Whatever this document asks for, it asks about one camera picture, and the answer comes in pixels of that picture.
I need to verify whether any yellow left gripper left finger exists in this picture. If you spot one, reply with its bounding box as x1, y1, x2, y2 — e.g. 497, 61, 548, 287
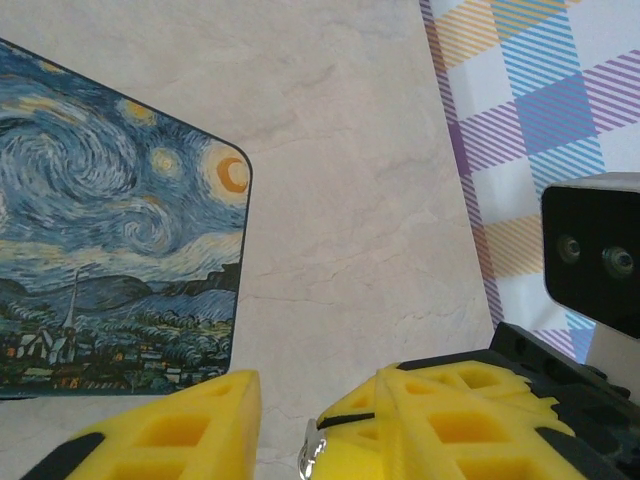
19, 368, 263, 480

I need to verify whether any silver key ring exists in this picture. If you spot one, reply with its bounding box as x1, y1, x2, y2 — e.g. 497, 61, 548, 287
297, 444, 321, 480

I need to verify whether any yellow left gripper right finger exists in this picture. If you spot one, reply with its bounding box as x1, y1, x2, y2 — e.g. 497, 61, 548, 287
374, 367, 629, 480

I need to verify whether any silver key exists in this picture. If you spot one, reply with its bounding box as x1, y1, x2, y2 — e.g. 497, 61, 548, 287
302, 418, 330, 459

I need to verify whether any plaid pastel cloth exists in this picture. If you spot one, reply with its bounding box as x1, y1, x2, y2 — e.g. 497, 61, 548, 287
418, 0, 640, 365

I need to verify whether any starry night painting mat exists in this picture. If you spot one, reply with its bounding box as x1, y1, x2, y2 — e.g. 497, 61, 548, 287
0, 37, 254, 400

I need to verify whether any black and white camera box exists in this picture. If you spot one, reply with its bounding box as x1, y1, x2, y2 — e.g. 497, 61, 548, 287
541, 172, 640, 391

